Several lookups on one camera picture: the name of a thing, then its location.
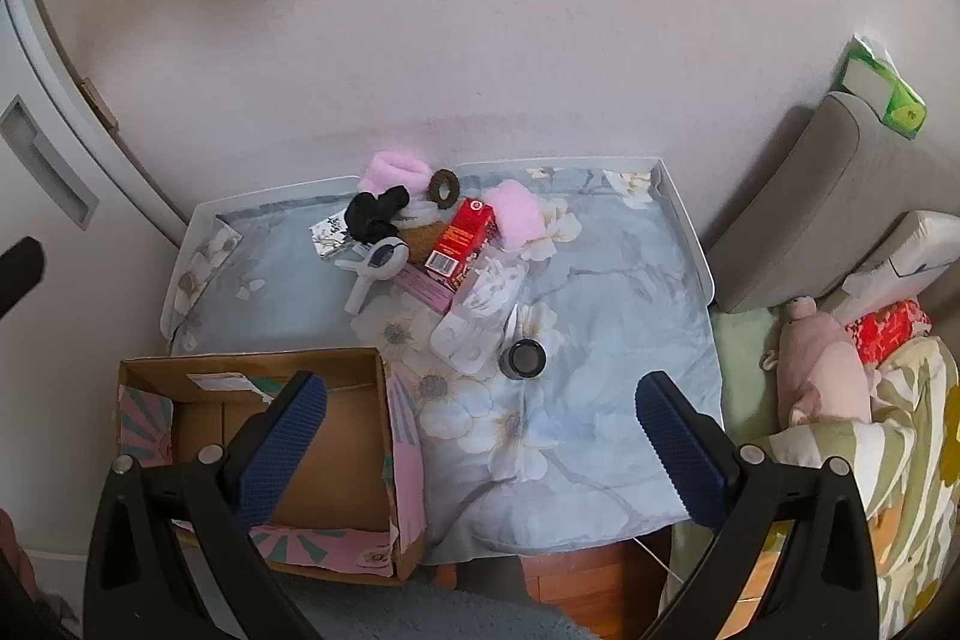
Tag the black scrunchie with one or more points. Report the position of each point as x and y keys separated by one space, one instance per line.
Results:
x=367 y=212

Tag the white desk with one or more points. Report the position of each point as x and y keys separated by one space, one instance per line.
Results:
x=686 y=235

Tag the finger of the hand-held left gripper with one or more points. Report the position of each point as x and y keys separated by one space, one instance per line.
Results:
x=19 y=272

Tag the white plastic tray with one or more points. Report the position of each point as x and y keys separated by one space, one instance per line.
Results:
x=465 y=340

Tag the red carton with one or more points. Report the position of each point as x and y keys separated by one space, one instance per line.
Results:
x=461 y=235

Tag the white plastic clip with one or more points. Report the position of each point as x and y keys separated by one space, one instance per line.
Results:
x=360 y=291

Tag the clear plastic box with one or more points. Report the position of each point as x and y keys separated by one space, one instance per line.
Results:
x=487 y=287

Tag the green striped blanket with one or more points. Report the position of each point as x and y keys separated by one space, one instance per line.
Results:
x=907 y=430

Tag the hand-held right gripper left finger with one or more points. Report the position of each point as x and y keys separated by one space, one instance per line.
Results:
x=285 y=437

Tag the small black jar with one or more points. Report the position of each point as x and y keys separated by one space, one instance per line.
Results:
x=523 y=359

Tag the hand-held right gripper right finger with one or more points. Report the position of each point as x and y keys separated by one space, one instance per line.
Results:
x=679 y=452

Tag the green tissue pack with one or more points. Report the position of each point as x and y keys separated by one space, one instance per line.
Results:
x=896 y=100

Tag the red patterned package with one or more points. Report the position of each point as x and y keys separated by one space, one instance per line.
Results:
x=889 y=329

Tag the cardboard box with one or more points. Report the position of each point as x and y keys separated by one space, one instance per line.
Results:
x=330 y=460

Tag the small patterned packet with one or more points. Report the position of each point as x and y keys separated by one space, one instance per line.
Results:
x=328 y=235

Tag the pink fluffy scrunchie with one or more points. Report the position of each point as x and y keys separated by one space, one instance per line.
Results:
x=517 y=212
x=386 y=169

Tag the brown door hinge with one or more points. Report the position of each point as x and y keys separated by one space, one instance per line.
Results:
x=99 y=104

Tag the grey headboard cushion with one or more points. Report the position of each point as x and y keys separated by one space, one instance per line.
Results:
x=810 y=197

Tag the brown plush bear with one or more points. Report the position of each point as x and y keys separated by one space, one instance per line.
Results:
x=421 y=241

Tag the white door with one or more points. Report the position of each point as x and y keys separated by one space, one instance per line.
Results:
x=112 y=190

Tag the pale green sheet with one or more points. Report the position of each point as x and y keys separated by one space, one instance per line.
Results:
x=742 y=370

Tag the blue floral cloth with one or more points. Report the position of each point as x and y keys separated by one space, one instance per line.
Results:
x=600 y=280

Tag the white pillow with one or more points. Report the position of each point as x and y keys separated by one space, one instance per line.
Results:
x=915 y=242

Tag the pink box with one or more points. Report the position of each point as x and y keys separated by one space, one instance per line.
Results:
x=420 y=289

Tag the pink pig plush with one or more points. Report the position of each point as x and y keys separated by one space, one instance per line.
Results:
x=821 y=370

